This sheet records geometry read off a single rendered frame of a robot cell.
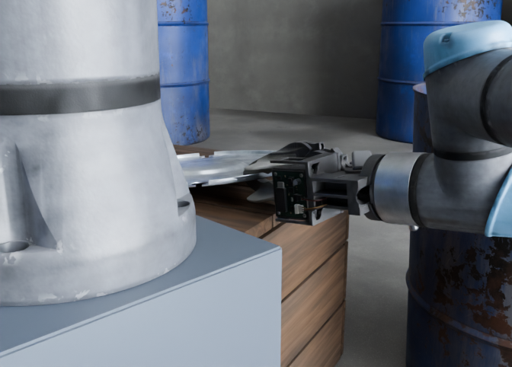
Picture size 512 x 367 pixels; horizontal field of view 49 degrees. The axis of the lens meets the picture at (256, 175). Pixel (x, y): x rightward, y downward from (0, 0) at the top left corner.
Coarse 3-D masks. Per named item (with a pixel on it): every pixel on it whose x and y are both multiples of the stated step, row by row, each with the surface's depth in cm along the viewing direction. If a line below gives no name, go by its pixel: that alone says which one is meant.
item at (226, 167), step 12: (180, 156) 97; (192, 156) 98; (204, 156) 98; (216, 156) 96; (228, 156) 95; (240, 156) 94; (252, 156) 93; (192, 168) 80; (204, 168) 80; (216, 168) 79; (228, 168) 79; (240, 168) 81; (192, 180) 74; (204, 180) 73; (216, 180) 70; (228, 180) 70; (240, 180) 71
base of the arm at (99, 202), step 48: (0, 96) 25; (48, 96) 26; (96, 96) 26; (144, 96) 29; (0, 144) 26; (48, 144) 26; (96, 144) 27; (144, 144) 29; (0, 192) 26; (48, 192) 26; (96, 192) 27; (144, 192) 28; (0, 240) 26; (48, 240) 26; (96, 240) 26; (144, 240) 28; (192, 240) 32; (0, 288) 26; (48, 288) 26; (96, 288) 27
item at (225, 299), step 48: (240, 240) 34; (144, 288) 28; (192, 288) 29; (240, 288) 31; (0, 336) 23; (48, 336) 24; (96, 336) 25; (144, 336) 27; (192, 336) 29; (240, 336) 32
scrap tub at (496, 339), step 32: (416, 96) 86; (416, 128) 86; (416, 256) 88; (448, 256) 80; (480, 256) 76; (416, 288) 89; (448, 288) 81; (480, 288) 77; (416, 320) 90; (448, 320) 82; (480, 320) 78; (416, 352) 91; (448, 352) 83; (480, 352) 79
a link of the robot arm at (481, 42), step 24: (480, 24) 48; (504, 24) 47; (432, 48) 48; (456, 48) 46; (480, 48) 46; (504, 48) 46; (432, 72) 49; (456, 72) 47; (480, 72) 44; (432, 96) 50; (456, 96) 46; (480, 96) 43; (432, 120) 51; (456, 120) 48; (480, 120) 44; (432, 144) 53; (456, 144) 49; (480, 144) 48
